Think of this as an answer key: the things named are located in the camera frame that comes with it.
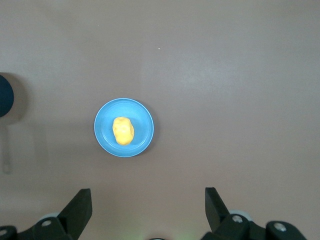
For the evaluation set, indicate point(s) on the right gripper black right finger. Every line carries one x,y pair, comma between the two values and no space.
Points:
220,222

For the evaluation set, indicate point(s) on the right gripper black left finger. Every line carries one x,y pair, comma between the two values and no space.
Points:
75,215

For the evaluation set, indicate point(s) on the yellow potato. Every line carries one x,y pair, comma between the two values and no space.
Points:
122,131

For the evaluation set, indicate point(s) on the blue round plate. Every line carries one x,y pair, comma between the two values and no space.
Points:
105,140

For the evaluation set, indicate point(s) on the brown table cover mat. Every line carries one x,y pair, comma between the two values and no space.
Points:
225,75

